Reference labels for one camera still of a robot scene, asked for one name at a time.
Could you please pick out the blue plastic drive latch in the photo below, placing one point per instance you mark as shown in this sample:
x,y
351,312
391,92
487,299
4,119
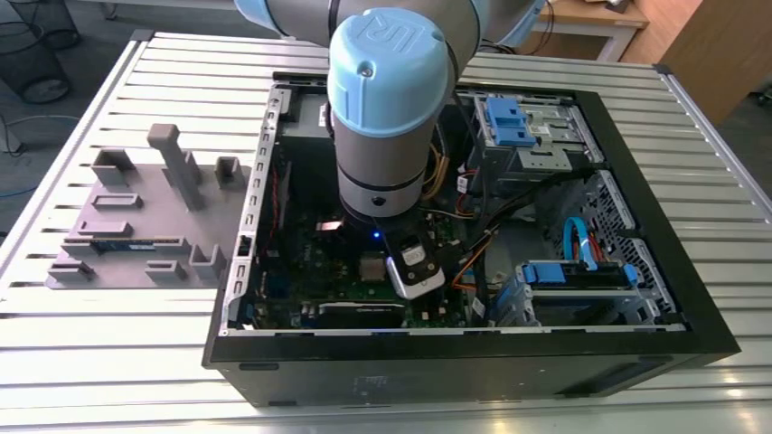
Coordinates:
x,y
510,122

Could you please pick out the metal optical drive cage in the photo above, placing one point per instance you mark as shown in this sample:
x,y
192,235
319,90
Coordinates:
x,y
540,167

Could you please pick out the black mesh waste bin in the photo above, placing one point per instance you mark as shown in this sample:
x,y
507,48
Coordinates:
x,y
63,27
36,68

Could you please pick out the wooden desk white legs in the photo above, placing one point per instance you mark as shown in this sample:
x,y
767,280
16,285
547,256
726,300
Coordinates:
x,y
603,18

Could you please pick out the silver CPU green edge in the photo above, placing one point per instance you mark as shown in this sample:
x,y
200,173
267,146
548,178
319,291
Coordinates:
x,y
371,267

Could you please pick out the metal disk bay cage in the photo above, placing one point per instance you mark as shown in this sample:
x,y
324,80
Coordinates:
x,y
600,298

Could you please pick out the RAM stick blue label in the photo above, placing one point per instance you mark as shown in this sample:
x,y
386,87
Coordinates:
x,y
123,247

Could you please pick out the grey plastic parts rack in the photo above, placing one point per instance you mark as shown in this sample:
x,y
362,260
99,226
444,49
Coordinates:
x,y
163,226

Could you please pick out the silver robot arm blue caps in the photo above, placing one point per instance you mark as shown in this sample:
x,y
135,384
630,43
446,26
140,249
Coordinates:
x,y
380,149

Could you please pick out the green motherboard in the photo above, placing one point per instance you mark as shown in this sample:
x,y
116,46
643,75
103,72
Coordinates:
x,y
338,291

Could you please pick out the CPU socket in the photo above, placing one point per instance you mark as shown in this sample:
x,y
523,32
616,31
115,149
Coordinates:
x,y
372,281

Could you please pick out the hard disk in blue carrier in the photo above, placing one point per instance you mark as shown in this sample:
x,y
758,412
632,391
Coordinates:
x,y
546,274

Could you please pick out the black PC case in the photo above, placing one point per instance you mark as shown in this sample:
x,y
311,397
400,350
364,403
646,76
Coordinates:
x,y
422,384

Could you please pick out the black graphics card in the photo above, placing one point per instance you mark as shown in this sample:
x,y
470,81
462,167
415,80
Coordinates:
x,y
360,316

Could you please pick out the blue expansion slot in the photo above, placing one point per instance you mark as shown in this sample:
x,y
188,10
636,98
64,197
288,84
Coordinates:
x,y
278,287

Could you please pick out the wooden cabinet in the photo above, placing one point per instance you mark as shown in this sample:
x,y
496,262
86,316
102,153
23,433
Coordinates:
x,y
718,54

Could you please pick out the black RAM slot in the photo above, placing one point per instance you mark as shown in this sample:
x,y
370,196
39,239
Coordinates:
x,y
422,308
440,304

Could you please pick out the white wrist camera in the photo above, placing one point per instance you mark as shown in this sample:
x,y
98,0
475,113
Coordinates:
x,y
416,273

